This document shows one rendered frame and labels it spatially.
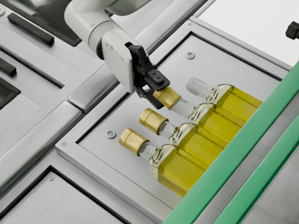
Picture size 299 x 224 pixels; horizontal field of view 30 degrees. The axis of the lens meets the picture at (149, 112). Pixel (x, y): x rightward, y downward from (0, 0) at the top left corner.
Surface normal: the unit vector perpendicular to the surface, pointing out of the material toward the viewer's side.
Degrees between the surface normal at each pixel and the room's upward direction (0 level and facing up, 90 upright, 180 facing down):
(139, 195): 90
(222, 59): 90
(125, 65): 74
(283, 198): 90
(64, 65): 90
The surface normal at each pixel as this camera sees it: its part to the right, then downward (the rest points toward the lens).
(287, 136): -0.01, -0.61
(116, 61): -0.80, 0.49
